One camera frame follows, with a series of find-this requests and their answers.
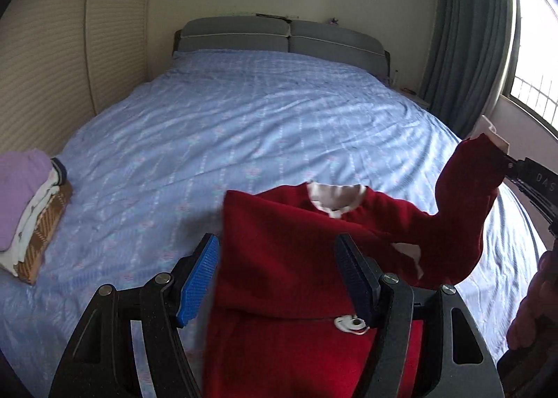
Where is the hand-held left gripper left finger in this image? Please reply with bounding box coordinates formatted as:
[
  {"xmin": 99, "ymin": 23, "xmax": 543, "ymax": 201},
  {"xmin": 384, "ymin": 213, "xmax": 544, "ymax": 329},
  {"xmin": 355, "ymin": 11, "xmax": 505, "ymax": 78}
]
[{"xmin": 48, "ymin": 233, "xmax": 221, "ymax": 398}]

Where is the folded white garment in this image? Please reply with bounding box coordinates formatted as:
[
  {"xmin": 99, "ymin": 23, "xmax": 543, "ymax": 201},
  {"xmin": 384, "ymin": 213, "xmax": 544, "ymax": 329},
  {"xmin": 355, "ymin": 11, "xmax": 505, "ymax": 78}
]
[{"xmin": 0, "ymin": 157, "xmax": 69, "ymax": 273}]

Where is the cream louvered wardrobe door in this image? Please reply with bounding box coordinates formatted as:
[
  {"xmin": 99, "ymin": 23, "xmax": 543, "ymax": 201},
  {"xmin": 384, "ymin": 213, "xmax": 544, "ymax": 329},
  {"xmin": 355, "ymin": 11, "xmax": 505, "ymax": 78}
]
[
  {"xmin": 0, "ymin": 0, "xmax": 97, "ymax": 163},
  {"xmin": 85, "ymin": 0, "xmax": 158, "ymax": 116}
]

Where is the grey-blue curtain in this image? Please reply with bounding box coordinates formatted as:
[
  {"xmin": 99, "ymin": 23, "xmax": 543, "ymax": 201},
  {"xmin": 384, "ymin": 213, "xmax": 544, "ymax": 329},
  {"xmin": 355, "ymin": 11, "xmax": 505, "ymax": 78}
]
[{"xmin": 419, "ymin": 0, "xmax": 519, "ymax": 140}]

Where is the bed with blue sheet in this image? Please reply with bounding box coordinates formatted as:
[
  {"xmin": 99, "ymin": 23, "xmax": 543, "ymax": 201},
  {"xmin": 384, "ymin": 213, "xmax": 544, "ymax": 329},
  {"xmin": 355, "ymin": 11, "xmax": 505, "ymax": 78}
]
[{"xmin": 0, "ymin": 49, "xmax": 548, "ymax": 398}]

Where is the person's right hand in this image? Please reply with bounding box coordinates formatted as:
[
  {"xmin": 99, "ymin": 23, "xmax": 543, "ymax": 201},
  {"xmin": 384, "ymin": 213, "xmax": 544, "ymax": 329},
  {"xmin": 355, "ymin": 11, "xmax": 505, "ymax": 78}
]
[{"xmin": 506, "ymin": 247, "xmax": 558, "ymax": 353}]

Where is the folded brown patterned garment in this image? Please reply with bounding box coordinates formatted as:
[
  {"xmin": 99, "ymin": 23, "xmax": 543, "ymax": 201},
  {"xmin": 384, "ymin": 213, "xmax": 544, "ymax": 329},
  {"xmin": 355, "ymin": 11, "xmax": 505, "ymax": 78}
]
[{"xmin": 14, "ymin": 182, "xmax": 74, "ymax": 286}]

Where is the grey headboard cushion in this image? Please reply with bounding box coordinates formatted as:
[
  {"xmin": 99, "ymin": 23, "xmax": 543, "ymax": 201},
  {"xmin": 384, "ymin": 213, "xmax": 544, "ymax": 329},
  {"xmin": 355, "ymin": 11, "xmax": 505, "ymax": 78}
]
[
  {"xmin": 288, "ymin": 21, "xmax": 390, "ymax": 81},
  {"xmin": 180, "ymin": 18, "xmax": 292, "ymax": 54}
]

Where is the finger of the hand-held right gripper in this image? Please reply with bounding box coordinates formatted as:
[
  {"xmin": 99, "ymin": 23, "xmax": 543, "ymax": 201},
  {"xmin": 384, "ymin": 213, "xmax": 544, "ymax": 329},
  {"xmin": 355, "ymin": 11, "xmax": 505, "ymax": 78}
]
[{"xmin": 500, "ymin": 149, "xmax": 524, "ymax": 183}]

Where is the folded purple garment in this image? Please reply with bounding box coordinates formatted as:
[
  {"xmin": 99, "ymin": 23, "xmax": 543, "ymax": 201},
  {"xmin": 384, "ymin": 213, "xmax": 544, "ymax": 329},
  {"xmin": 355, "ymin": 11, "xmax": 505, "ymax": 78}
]
[{"xmin": 0, "ymin": 149, "xmax": 54, "ymax": 251}]

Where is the red garment with white lining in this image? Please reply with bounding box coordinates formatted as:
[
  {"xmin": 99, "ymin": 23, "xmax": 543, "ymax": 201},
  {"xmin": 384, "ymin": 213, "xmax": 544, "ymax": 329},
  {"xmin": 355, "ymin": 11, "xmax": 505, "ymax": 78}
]
[{"xmin": 203, "ymin": 116, "xmax": 512, "ymax": 398}]

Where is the window with railing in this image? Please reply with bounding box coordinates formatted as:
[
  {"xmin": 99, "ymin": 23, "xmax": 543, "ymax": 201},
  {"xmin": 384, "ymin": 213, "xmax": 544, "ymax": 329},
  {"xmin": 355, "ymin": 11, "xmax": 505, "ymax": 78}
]
[{"xmin": 501, "ymin": 0, "xmax": 558, "ymax": 138}]

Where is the white nightstand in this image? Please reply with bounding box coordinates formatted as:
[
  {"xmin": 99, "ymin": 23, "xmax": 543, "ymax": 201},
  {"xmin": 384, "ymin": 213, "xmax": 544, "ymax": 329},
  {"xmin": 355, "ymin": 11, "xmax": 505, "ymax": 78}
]
[{"xmin": 391, "ymin": 86, "xmax": 431, "ymax": 110}]

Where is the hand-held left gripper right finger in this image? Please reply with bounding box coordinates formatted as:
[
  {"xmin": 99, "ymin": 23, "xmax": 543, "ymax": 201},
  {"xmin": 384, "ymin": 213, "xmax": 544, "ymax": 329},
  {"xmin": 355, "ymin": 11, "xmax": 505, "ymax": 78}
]
[{"xmin": 333, "ymin": 233, "xmax": 506, "ymax": 398}]

